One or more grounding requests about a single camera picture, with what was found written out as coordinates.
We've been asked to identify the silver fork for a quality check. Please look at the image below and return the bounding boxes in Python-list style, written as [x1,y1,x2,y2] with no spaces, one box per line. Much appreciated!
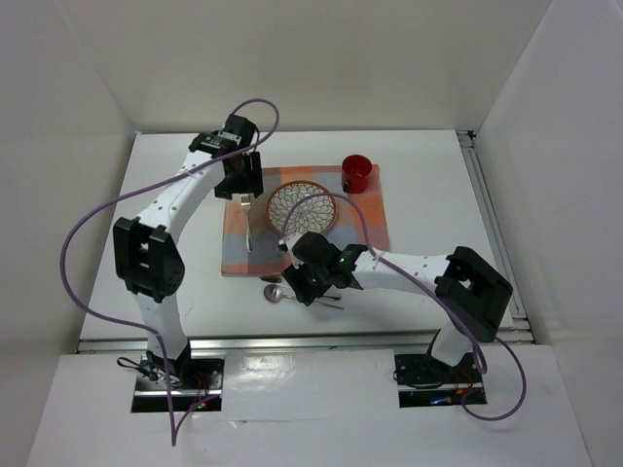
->
[239,194,253,252]

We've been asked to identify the floral patterned ceramic plate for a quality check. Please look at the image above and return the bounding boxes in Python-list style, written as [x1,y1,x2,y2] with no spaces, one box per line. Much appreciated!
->
[266,180,338,234]

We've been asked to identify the orange checked cloth placemat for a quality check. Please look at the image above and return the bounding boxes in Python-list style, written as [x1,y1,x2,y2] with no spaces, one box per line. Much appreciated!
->
[221,164,389,276]

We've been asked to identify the red mug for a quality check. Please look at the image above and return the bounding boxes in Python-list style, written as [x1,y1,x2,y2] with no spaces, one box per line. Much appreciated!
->
[341,155,373,195]

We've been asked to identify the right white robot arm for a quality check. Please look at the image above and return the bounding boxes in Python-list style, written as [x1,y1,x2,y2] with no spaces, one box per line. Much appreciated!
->
[278,233,513,381]

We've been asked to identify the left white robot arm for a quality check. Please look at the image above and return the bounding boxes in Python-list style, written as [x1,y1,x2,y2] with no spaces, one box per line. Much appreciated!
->
[113,115,264,388]

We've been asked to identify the silver table knife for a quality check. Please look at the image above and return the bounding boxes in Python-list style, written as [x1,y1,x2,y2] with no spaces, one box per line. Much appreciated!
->
[260,275,342,301]

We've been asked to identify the silver spoon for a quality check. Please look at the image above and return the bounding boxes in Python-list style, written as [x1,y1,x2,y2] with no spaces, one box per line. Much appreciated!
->
[263,284,342,309]

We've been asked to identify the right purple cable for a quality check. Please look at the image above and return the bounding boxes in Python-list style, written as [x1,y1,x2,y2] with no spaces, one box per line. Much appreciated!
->
[277,192,530,422]

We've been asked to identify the purple cable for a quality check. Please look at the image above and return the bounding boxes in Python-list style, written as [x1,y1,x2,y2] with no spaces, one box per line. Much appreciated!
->
[58,98,281,448]
[277,192,530,422]

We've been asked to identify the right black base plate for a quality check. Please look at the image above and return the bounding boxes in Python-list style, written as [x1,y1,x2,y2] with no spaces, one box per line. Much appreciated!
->
[393,352,482,388]

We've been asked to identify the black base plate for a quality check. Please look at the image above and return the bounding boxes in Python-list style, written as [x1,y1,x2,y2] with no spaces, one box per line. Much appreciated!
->
[134,355,225,394]
[393,352,482,388]

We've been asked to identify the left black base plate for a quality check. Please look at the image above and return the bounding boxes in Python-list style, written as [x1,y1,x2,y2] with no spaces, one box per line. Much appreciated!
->
[134,355,225,394]

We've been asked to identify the aluminium frame rail right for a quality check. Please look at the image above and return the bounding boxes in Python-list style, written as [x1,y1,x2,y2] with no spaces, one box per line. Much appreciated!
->
[456,130,531,334]

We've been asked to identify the aluminium frame rail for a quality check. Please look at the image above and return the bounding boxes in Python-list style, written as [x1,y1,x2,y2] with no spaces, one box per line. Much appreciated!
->
[456,130,531,334]
[76,328,536,354]

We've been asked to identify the aluminium frame rail front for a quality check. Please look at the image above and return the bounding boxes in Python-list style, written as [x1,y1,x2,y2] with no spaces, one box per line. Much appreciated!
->
[76,328,536,354]

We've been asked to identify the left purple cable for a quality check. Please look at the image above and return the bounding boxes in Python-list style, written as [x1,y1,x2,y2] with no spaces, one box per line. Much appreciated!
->
[58,98,281,448]

